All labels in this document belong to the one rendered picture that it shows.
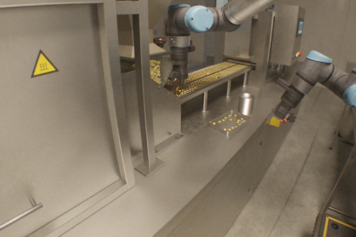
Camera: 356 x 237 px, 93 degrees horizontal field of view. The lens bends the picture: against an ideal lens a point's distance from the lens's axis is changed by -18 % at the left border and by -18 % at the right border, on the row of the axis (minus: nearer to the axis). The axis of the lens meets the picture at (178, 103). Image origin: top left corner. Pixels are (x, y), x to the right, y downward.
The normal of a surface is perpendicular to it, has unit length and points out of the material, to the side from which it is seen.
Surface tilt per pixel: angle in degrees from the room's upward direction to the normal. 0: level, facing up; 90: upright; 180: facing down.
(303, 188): 0
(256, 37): 90
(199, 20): 90
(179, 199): 0
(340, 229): 0
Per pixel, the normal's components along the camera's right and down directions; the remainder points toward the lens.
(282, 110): -0.33, -0.04
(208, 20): 0.36, 0.38
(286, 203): 0.00, -0.91
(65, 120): 0.76, 0.26
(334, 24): -0.64, 0.31
